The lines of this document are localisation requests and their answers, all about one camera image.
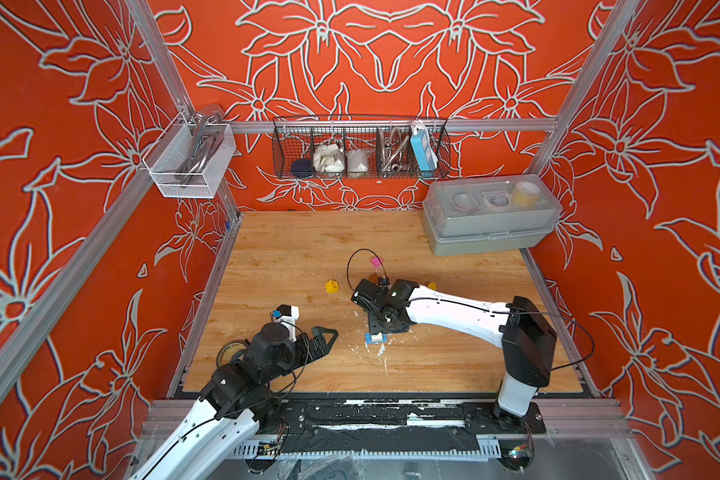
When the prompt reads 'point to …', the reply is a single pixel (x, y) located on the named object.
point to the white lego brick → (376, 337)
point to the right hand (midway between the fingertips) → (373, 329)
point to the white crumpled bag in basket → (328, 158)
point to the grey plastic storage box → (488, 214)
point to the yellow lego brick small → (432, 286)
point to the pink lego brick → (375, 261)
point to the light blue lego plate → (368, 339)
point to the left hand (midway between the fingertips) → (329, 338)
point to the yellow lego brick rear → (332, 286)
